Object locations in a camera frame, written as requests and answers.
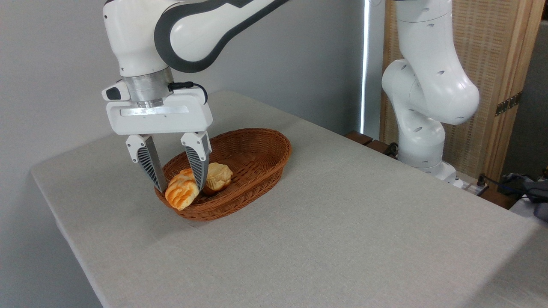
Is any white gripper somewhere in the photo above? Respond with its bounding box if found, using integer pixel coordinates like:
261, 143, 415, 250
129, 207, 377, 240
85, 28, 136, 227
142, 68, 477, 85
106, 92, 213, 193

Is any orange croissant bread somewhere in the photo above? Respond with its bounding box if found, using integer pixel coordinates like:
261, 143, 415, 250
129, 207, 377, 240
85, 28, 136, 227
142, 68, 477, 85
165, 168, 200, 211

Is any pale round muffin bread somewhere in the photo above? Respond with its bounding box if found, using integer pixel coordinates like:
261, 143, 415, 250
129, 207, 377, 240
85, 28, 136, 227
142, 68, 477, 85
201, 162, 233, 196

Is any brown wicker basket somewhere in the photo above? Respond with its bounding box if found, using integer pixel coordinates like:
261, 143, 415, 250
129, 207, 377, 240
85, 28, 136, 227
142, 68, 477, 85
154, 128, 292, 222

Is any dark wooden block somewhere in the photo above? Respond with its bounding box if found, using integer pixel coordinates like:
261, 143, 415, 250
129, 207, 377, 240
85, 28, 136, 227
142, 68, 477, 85
366, 139, 399, 159
345, 130, 373, 146

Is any grey linen tablecloth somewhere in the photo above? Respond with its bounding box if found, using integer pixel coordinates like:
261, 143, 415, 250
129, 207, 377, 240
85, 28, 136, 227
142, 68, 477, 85
31, 91, 548, 308

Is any white power strip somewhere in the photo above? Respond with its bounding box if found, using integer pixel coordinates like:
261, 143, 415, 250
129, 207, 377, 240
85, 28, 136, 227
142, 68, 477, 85
447, 171, 488, 196

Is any metal screen hinge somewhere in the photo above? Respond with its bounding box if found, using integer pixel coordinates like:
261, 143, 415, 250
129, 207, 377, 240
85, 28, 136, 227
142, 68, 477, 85
495, 92, 522, 117

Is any wooden rattan folding screen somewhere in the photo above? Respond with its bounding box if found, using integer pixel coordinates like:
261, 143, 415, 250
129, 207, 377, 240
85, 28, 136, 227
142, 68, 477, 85
380, 0, 546, 184

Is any dark fabric bag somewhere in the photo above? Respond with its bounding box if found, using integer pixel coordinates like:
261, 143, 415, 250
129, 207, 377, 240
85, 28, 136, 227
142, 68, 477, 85
499, 172, 548, 222

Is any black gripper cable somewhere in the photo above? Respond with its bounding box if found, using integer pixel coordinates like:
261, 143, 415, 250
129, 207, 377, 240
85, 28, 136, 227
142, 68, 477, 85
168, 81, 209, 105

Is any black floor cable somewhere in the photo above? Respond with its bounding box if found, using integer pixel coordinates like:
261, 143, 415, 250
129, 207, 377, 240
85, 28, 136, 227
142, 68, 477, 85
477, 173, 531, 197

